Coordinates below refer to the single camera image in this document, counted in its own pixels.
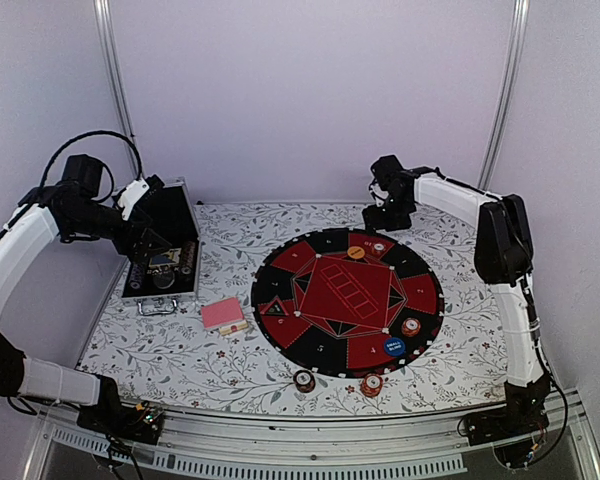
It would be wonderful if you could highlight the red playing card deck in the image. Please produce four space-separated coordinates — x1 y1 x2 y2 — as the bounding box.
200 297 245 330

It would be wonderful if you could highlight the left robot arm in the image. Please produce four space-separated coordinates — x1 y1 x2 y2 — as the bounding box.
0 154 171 445

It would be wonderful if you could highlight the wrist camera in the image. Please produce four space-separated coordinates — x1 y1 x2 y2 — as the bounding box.
114 175 164 221
368 155 406 207

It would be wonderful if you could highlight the floral table cloth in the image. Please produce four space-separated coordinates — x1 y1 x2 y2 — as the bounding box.
74 201 546 419

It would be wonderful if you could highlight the orange poker chip stack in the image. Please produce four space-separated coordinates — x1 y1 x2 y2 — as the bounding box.
360 373 384 398

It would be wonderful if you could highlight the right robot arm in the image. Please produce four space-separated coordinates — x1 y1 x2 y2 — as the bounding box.
363 155 561 469

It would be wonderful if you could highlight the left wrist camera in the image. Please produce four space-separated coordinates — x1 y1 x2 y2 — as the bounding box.
114 175 164 221

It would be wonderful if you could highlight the aluminium poker case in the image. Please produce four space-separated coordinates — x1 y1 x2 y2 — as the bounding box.
120 177 201 317

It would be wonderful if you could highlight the round red black poker mat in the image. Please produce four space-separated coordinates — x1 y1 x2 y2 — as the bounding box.
251 228 445 378

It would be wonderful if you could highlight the front aluminium rail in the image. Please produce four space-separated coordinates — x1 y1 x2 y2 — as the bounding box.
23 390 600 479

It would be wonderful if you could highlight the right aluminium frame post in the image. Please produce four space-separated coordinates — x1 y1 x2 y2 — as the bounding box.
477 0 530 191

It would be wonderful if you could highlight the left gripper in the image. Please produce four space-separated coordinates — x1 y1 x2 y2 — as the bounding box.
67 200 172 263

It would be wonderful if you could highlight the blue small blind button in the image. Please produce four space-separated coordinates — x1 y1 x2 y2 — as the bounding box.
383 337 406 357

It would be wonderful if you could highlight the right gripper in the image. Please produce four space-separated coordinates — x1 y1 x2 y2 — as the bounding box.
361 195 410 236

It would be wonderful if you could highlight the aluminium frame post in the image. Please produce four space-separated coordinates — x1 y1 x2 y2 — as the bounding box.
92 0 147 184
477 0 530 191

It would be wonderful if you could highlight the dark poker chip stack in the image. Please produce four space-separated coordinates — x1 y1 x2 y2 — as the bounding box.
293 370 316 393

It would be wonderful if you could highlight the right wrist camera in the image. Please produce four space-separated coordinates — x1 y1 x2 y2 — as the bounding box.
368 155 406 207

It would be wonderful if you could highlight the left aluminium frame post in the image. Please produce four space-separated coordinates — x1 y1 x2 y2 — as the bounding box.
92 0 147 184

